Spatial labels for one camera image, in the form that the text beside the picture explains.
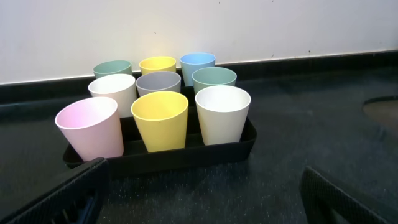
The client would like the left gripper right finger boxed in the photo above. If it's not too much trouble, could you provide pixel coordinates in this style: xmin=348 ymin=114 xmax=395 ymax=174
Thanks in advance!
xmin=300 ymin=166 xmax=398 ymax=224

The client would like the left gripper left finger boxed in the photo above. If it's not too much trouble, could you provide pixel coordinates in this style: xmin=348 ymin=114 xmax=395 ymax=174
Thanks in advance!
xmin=0 ymin=157 xmax=109 ymax=224

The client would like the pink cup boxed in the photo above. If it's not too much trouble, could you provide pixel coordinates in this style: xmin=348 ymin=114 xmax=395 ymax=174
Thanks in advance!
xmin=55 ymin=96 xmax=124 ymax=162

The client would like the yellow cup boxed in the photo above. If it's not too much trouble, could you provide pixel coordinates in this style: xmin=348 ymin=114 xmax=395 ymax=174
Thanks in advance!
xmin=131 ymin=90 xmax=189 ymax=153
xmin=139 ymin=56 xmax=177 ymax=75

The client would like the white cup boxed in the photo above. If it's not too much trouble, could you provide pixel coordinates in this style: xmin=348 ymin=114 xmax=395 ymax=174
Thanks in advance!
xmin=195 ymin=85 xmax=252 ymax=146
xmin=88 ymin=73 xmax=137 ymax=118

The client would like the black tray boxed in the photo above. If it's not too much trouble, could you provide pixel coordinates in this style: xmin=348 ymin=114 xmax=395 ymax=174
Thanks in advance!
xmin=62 ymin=70 xmax=258 ymax=178

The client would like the green cup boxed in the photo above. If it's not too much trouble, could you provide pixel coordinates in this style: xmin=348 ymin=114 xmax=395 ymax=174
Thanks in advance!
xmin=191 ymin=67 xmax=238 ymax=95
xmin=93 ymin=60 xmax=133 ymax=79

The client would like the grey cup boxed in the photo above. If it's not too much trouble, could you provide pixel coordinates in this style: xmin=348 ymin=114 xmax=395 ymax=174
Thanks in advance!
xmin=135 ymin=71 xmax=182 ymax=97

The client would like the blue cup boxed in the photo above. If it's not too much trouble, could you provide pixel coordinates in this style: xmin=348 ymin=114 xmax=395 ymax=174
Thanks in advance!
xmin=180 ymin=52 xmax=216 ymax=87

